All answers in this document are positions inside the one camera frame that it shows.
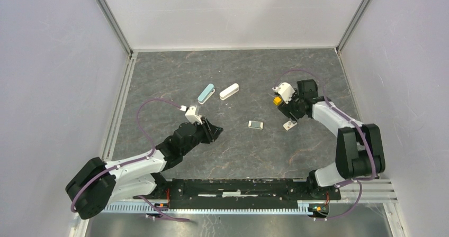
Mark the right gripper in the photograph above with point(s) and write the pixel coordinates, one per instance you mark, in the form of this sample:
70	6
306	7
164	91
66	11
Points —
286	108

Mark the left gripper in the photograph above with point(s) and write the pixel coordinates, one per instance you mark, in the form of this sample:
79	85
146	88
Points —
211	131

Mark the staple box grey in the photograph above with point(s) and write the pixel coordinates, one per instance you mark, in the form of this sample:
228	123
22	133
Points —
255	125

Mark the light blue stapler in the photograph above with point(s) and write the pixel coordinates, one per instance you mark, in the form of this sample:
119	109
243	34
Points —
206	94

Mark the white stapler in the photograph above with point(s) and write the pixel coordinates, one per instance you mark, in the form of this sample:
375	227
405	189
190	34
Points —
229	91

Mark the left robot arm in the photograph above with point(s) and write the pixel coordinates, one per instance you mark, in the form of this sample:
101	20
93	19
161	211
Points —
98	183

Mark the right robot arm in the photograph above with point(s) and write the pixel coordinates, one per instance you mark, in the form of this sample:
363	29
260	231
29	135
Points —
359	150

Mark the yellow cube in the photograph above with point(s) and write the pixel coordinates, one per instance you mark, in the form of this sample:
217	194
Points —
277	101

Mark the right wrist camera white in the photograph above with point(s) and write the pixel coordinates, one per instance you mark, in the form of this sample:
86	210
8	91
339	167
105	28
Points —
285	91

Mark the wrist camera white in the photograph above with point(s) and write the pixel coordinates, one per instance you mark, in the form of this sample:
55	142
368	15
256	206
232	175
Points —
192	114
285	91

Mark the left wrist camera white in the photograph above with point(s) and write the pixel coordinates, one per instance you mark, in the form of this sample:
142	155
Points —
192	114

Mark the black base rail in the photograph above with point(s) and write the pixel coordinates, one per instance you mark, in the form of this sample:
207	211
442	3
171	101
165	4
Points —
283	193

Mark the white cable tray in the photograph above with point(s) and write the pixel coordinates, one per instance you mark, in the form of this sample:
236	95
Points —
145	208

